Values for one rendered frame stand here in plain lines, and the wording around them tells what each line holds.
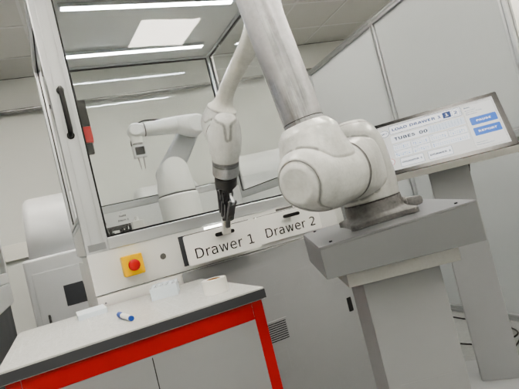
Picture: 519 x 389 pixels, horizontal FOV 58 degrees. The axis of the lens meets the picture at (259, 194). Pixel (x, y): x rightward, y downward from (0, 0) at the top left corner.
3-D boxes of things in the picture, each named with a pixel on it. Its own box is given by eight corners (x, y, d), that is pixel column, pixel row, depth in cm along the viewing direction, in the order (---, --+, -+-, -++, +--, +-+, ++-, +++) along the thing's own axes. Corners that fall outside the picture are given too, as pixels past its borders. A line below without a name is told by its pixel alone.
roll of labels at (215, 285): (233, 287, 131) (229, 273, 131) (221, 294, 125) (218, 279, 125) (212, 291, 134) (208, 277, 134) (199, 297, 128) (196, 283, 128)
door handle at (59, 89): (76, 135, 160) (62, 82, 160) (67, 136, 159) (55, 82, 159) (75, 138, 164) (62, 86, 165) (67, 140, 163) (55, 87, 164)
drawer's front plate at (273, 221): (322, 227, 197) (316, 202, 197) (261, 245, 185) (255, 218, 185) (320, 228, 198) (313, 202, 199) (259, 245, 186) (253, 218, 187)
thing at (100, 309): (108, 312, 144) (106, 306, 144) (79, 321, 141) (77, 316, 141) (103, 308, 156) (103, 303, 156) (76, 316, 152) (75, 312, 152)
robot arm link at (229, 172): (232, 152, 159) (232, 167, 162) (207, 157, 155) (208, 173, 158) (243, 163, 152) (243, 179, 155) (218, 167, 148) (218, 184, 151)
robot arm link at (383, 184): (410, 187, 127) (386, 110, 127) (382, 200, 113) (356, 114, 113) (358, 200, 138) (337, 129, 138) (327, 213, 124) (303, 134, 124)
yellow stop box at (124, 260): (146, 272, 163) (141, 252, 163) (125, 278, 160) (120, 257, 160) (144, 272, 167) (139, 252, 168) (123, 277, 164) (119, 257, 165)
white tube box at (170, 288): (178, 294, 145) (175, 282, 145) (151, 301, 144) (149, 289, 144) (179, 289, 157) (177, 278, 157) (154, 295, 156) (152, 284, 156)
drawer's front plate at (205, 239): (262, 245, 178) (256, 218, 178) (190, 266, 166) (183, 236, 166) (260, 245, 179) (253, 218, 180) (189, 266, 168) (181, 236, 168)
